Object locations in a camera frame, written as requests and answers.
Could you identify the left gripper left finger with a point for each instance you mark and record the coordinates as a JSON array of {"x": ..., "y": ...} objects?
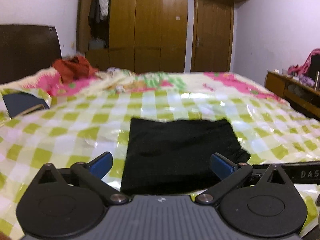
[{"x": 90, "y": 175}]

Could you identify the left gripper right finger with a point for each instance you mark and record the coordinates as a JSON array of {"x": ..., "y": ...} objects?
[{"x": 231, "y": 176}]

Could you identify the black pants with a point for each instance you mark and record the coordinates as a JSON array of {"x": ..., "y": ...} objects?
[{"x": 174, "y": 157}]

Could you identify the green checkered plastic sheet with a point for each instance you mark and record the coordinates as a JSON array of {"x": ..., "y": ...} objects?
[{"x": 79, "y": 128}]

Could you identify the pink floral bedsheet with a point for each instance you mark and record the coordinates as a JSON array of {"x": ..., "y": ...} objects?
[{"x": 47, "y": 83}]

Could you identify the wooden side table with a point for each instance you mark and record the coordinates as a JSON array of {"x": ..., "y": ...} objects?
[{"x": 300, "y": 97}]

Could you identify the red-brown cloth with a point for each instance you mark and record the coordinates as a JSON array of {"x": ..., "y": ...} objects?
[{"x": 74, "y": 68}]

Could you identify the pink cloth on table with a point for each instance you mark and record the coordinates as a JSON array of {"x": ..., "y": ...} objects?
[{"x": 304, "y": 69}]

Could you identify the dark wooden headboard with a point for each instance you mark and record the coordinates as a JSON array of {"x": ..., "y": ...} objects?
[{"x": 26, "y": 49}]

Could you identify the wooden room door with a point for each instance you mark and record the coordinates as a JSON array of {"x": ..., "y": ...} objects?
[{"x": 212, "y": 35}]

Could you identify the brown wooden wardrobe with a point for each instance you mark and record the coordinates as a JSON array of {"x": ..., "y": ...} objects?
[{"x": 144, "y": 36}]

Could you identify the hanging clothes in wardrobe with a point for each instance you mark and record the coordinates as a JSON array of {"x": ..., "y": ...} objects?
[{"x": 99, "y": 20}]

